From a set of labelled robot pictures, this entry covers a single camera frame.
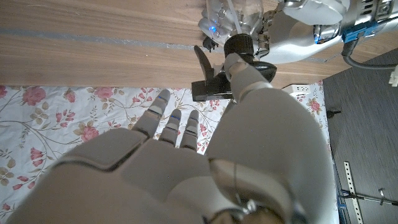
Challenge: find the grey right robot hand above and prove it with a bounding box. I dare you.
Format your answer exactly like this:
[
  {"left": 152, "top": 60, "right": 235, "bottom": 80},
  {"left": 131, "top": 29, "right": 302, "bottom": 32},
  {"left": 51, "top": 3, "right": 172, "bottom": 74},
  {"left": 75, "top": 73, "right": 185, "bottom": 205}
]
[{"left": 6, "top": 52, "right": 340, "bottom": 224}]

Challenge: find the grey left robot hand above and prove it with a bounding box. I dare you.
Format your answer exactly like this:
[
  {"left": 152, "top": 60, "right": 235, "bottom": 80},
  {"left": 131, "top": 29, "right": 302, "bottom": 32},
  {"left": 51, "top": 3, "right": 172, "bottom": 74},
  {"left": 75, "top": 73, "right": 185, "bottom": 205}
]
[{"left": 198, "top": 0, "right": 352, "bottom": 65}]

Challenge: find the white power strip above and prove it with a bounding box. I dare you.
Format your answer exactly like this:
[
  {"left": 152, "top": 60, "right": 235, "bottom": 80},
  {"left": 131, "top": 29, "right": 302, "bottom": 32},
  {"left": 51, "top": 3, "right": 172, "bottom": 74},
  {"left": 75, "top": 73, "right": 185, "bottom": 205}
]
[{"left": 280, "top": 83, "right": 312, "bottom": 98}]

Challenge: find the black hair claw clip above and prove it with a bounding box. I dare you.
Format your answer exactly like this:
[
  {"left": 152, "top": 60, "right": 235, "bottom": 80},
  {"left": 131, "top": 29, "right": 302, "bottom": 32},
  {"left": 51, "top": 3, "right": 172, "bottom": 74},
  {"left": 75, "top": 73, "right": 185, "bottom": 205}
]
[{"left": 202, "top": 36, "right": 219, "bottom": 52}]

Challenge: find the floral backdrop cloth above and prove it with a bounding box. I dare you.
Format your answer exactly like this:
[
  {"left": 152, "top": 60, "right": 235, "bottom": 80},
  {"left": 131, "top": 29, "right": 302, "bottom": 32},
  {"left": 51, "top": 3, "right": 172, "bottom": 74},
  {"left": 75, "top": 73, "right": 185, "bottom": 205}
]
[{"left": 0, "top": 80, "right": 331, "bottom": 224}]

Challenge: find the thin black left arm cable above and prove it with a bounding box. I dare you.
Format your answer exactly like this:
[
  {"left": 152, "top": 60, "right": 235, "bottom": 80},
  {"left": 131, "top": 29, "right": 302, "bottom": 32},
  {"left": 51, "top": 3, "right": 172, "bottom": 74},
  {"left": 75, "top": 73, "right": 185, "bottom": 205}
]
[{"left": 341, "top": 39, "right": 398, "bottom": 70}]

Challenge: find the white perforated metal rail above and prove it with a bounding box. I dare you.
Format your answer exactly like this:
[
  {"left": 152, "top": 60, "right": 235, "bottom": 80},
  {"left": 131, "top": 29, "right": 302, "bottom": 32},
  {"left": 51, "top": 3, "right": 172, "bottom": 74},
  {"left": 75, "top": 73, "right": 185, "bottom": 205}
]
[{"left": 343, "top": 161, "right": 364, "bottom": 224}]

